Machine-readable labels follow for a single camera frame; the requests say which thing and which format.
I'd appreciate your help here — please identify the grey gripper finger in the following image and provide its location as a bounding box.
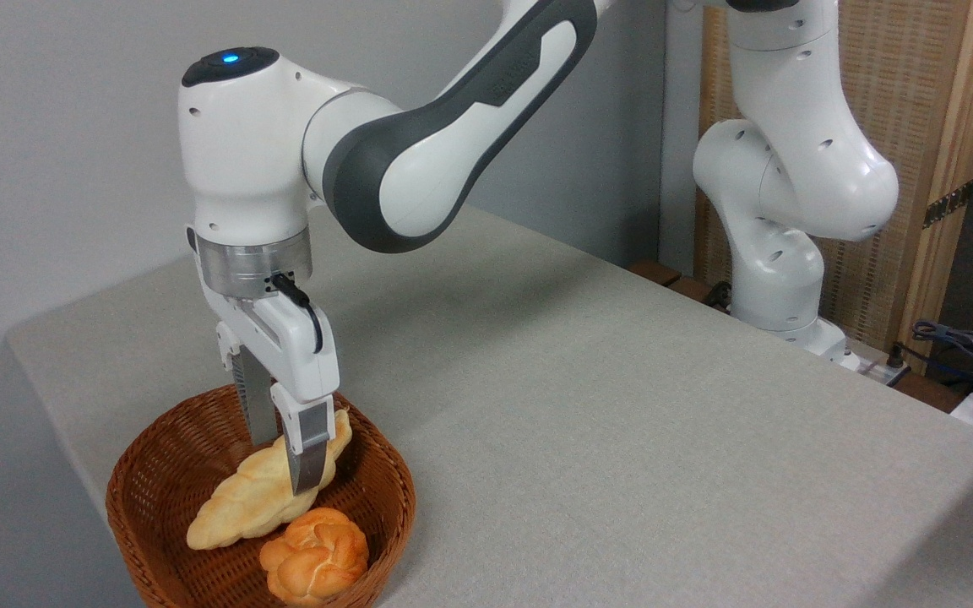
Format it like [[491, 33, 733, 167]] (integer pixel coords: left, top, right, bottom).
[[270, 382, 338, 497], [215, 321, 280, 447]]

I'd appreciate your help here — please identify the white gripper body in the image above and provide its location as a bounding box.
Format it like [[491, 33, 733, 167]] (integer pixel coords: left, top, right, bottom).
[[197, 279, 341, 403]]

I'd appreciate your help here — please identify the long pale braided bread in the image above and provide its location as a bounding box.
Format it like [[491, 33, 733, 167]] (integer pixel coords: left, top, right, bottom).
[[186, 410, 353, 551]]

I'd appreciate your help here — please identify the round golden knotted bread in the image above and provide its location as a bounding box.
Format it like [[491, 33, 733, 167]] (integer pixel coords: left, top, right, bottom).
[[259, 507, 370, 608]]

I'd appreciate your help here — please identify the brown wicker basket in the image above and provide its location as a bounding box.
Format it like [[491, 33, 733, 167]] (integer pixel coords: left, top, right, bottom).
[[106, 377, 417, 608]]

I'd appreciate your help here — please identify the metal hinge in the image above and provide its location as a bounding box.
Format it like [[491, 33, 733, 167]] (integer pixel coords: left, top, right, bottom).
[[923, 180, 973, 230]]

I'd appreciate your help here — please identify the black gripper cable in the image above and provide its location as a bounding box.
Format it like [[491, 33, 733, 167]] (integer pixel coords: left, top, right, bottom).
[[271, 272, 325, 355]]

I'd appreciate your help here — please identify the blue grey cable bundle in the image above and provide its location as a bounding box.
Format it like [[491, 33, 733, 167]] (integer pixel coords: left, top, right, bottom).
[[911, 319, 973, 391]]

